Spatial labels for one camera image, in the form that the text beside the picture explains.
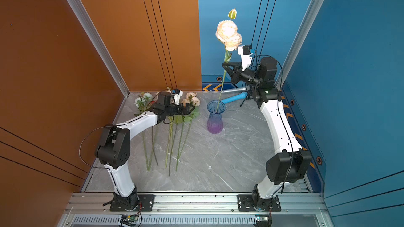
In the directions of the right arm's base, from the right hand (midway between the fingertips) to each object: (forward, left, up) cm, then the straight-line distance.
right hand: (225, 65), depth 68 cm
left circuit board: (-51, +44, -49) cm, 83 cm away
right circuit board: (-51, -17, -47) cm, 71 cm away
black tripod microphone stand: (+20, -23, -38) cm, 49 cm away
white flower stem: (-23, +41, -46) cm, 66 cm away
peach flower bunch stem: (-8, +28, -28) cm, 40 cm away
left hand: (+4, +19, -30) cm, 36 cm away
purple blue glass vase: (-2, +4, -40) cm, 40 cm away
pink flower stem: (+18, +20, -41) cm, 49 cm away
